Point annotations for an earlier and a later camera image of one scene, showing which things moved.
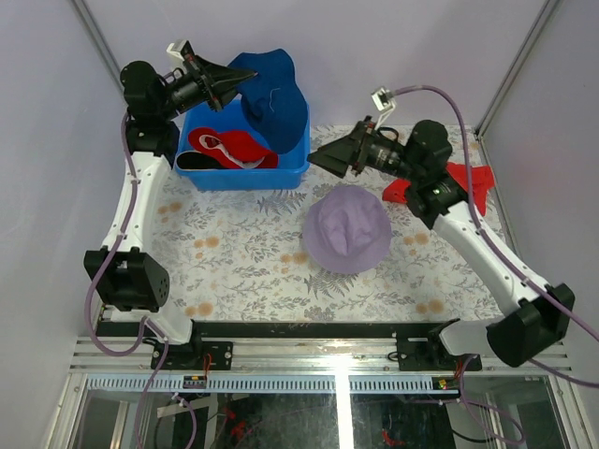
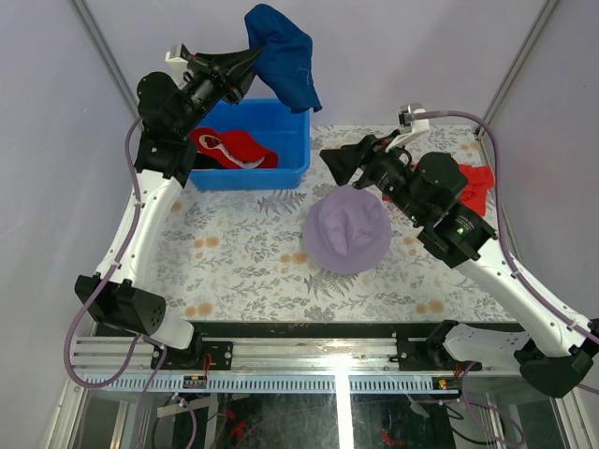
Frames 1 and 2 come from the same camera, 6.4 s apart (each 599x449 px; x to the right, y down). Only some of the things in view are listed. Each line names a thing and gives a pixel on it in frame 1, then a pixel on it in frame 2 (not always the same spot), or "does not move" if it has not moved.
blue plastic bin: [230, 117] does not move
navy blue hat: [272, 101] -> [284, 61]
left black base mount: [190, 356] does not move
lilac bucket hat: [346, 229] does not move
